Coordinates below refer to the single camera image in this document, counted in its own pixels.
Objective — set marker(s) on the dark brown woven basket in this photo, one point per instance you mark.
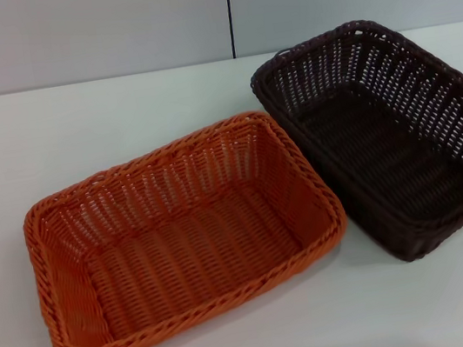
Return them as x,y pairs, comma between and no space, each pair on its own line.
386,149

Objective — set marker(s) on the orange woven plastic basket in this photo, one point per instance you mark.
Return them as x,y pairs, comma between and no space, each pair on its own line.
191,250

